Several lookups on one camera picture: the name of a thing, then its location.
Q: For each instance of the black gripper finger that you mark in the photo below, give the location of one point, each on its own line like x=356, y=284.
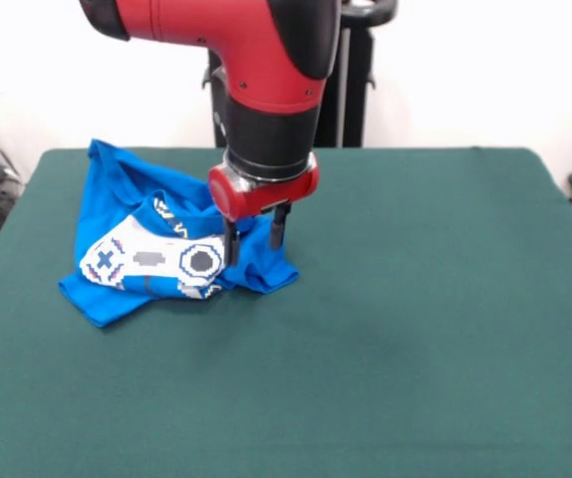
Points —
x=232, y=244
x=278, y=226

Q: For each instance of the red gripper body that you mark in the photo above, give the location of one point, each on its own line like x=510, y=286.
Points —
x=266, y=196

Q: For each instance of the blue game-controller print t-shirt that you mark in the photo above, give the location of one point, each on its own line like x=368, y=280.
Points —
x=101, y=209

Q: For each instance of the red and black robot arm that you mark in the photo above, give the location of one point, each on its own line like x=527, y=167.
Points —
x=266, y=50

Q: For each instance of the dark green table cloth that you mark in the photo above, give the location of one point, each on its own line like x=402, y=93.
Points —
x=415, y=348

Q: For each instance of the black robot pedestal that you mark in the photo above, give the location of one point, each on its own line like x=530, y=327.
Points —
x=356, y=74

